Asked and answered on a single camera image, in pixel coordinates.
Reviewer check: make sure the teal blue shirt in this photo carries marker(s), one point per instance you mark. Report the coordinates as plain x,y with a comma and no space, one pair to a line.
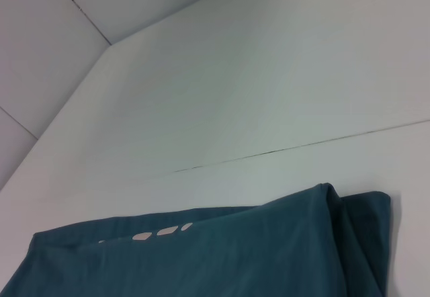
201,260

